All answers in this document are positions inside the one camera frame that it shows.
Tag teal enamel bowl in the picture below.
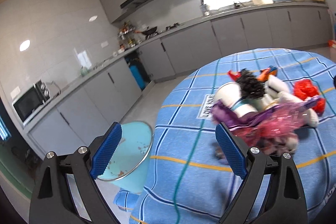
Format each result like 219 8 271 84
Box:
96 121 154 194

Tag blue water jug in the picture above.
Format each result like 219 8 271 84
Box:
130 65 146 90

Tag black wok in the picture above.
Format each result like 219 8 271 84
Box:
135 26 158 36

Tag purple plastic wrapper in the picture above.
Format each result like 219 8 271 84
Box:
210 105 260 132

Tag orange and blue wrapper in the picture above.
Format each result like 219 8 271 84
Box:
256 66 279 81

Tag gas stove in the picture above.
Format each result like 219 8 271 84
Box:
159 22 181 31

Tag microwave oven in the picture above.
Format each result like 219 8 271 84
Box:
12 80 51 126

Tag black crinkled wrapper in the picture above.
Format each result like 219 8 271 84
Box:
235 69 265 101

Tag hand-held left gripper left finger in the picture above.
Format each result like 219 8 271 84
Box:
29 122 123 224

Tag green door frame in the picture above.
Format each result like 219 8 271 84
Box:
0 106 34 199

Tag grey kitchen base cabinets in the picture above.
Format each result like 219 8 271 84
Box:
24 2 332 161

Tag pink translucent plastic wrapper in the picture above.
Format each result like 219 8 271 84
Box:
236 98 319 141

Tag bottles by window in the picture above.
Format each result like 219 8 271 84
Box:
199 0 211 17

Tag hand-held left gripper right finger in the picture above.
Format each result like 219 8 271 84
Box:
215 122 308 224

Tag spice rack with bottles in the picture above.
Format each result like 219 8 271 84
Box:
117 21 139 52

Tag blue plaid tablecloth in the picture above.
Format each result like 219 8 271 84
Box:
113 48 336 224

